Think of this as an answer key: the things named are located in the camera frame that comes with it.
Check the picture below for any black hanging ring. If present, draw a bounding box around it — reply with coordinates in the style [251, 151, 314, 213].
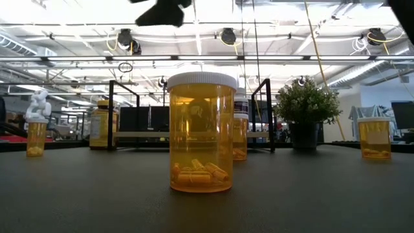
[118, 61, 134, 74]

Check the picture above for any black monitor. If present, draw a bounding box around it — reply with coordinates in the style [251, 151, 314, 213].
[390, 100, 414, 131]

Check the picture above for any amber pill bottle white label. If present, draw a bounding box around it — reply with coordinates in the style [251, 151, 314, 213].
[356, 116, 392, 161]

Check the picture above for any grey draped cloth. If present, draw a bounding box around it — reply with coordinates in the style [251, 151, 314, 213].
[347, 105, 391, 143]

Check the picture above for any black ceiling cable reel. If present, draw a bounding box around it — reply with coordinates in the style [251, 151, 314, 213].
[116, 28, 133, 48]
[367, 27, 386, 45]
[221, 27, 237, 46]

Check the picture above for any small amber pill bottle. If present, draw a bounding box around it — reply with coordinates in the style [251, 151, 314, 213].
[25, 117, 49, 159]

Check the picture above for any brown bottle yellow cap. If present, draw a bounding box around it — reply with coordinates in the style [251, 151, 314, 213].
[89, 99, 120, 151]

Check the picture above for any potted green plant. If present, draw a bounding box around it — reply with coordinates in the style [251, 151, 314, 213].
[273, 76, 343, 151]

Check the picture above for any white lumpy figure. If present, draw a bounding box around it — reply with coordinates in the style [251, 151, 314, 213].
[25, 89, 52, 120]

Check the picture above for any large amber pill bottle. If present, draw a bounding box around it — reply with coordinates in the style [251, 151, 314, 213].
[166, 71, 238, 194]

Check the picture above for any amber pill bottle white cap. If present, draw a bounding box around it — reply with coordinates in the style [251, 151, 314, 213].
[232, 113, 249, 162]

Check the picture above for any black hanging cable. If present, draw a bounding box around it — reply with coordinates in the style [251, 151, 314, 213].
[251, 0, 263, 98]

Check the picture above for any black partition panel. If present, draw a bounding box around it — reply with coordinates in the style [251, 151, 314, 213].
[118, 105, 171, 133]

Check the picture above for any white bottle purple label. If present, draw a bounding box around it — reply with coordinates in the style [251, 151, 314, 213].
[234, 86, 250, 115]

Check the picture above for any light wooden board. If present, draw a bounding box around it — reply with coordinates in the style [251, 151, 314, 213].
[107, 78, 276, 153]

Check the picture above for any long ceiling light strip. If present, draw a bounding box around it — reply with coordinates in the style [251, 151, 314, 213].
[0, 55, 414, 61]

